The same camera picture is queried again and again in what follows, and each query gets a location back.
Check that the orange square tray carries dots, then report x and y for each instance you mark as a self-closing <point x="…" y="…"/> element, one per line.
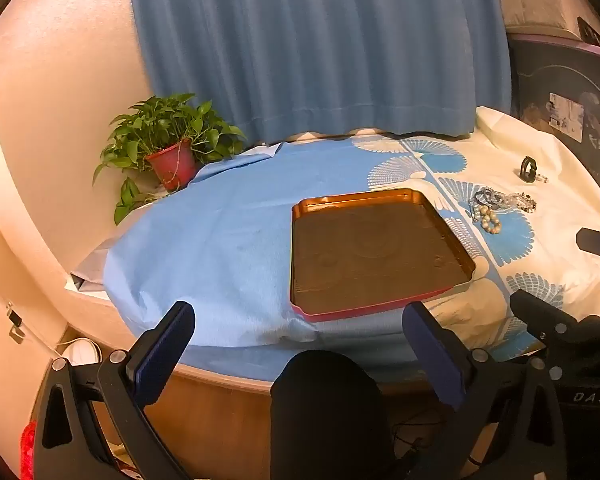
<point x="375" y="250"/>

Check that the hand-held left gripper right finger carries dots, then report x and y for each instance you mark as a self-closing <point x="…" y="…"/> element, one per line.
<point x="430" y="345"/>

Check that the translucent storage box purple lid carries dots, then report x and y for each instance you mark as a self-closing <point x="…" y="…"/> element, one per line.
<point x="565" y="90"/>

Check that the person's black trouser leg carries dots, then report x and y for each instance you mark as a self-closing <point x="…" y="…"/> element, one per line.
<point x="330" y="410"/>

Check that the potted green plant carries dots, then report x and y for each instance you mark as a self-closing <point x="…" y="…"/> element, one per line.
<point x="172" y="132"/>

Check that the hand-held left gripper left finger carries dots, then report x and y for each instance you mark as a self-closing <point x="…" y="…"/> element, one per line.
<point x="162" y="347"/>

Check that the blue and cream patterned tablecloth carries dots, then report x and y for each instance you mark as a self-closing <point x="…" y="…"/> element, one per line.
<point x="205" y="240"/>

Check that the dark hoop bangles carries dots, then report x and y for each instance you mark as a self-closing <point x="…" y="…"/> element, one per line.
<point x="481" y="196"/>

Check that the black tag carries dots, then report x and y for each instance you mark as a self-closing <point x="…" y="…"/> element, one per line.
<point x="591" y="32"/>

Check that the blue curtain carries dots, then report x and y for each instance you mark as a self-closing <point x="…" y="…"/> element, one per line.
<point x="320" y="45"/>

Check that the white slipper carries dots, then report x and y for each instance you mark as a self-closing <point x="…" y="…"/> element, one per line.
<point x="81" y="351"/>

